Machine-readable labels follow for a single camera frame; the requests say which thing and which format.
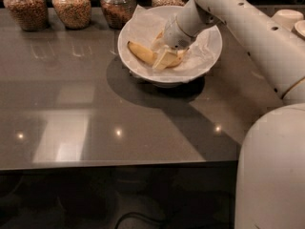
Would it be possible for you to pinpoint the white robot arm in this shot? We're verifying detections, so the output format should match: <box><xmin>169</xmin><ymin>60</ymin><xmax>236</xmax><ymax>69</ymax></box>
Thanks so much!
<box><xmin>161</xmin><ymin>0</ymin><xmax>305</xmax><ymax>229</ymax></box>

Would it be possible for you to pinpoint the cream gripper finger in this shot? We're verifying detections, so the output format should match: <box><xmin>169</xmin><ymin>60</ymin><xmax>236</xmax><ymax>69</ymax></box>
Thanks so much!
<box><xmin>151</xmin><ymin>31</ymin><xmax>165</xmax><ymax>52</ymax></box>
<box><xmin>152</xmin><ymin>48</ymin><xmax>177</xmax><ymax>71</ymax></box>

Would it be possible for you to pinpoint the white bowl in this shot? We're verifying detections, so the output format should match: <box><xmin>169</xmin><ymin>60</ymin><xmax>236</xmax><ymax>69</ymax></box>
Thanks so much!
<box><xmin>117</xmin><ymin>5</ymin><xmax>223</xmax><ymax>89</ymax></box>

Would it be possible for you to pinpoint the yellow banana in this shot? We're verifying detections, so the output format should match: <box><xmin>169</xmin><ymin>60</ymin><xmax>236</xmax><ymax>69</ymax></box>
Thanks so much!
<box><xmin>127</xmin><ymin>41</ymin><xmax>188</xmax><ymax>68</ymax></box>

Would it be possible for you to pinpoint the black cable on floor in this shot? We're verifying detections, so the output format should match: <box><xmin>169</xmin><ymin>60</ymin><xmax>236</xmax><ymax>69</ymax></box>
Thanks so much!
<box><xmin>113</xmin><ymin>211</ymin><xmax>170</xmax><ymax>229</ymax></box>

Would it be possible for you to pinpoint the stack of white cups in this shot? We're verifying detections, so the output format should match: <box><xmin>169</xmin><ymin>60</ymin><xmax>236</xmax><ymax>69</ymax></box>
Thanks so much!
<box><xmin>272</xmin><ymin>10</ymin><xmax>305</xmax><ymax>40</ymax></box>

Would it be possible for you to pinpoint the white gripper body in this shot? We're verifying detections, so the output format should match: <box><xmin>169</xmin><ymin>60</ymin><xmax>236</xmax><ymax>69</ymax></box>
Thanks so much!
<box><xmin>163</xmin><ymin>14</ymin><xmax>193</xmax><ymax>50</ymax></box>

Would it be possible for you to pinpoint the white paper liner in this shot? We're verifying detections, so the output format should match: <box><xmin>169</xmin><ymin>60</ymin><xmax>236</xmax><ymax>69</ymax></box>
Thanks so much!
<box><xmin>122</xmin><ymin>5</ymin><xmax>216</xmax><ymax>80</ymax></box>

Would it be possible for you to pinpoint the glass jar of grains far left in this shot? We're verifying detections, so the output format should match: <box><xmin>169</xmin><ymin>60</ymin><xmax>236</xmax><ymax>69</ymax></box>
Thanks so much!
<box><xmin>3</xmin><ymin>0</ymin><xmax>49</xmax><ymax>31</ymax></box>

